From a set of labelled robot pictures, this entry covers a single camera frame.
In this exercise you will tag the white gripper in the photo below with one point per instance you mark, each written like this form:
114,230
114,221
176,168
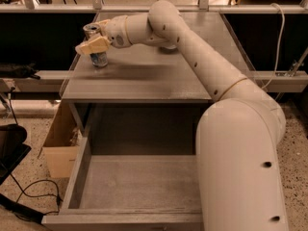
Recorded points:
116,32

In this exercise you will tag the silver blue redbull can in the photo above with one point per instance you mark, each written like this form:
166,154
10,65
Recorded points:
99,60

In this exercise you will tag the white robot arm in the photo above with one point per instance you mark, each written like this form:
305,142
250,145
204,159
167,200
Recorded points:
236,138

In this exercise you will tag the grey cabinet with top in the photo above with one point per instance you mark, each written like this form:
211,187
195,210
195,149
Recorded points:
144,74

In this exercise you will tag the open grey top drawer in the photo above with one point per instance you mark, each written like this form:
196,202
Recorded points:
135,171

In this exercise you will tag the white ceramic bowl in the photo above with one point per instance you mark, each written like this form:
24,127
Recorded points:
169,47

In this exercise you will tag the cardboard box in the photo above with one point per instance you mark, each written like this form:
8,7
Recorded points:
60,146

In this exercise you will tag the black equipment at left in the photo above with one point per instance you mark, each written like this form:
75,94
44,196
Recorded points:
12,148

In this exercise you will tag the metal frame rail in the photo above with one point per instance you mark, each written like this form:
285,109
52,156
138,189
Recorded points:
251,9

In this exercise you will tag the black cloth on rail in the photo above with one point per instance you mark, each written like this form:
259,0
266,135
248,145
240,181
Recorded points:
21,71

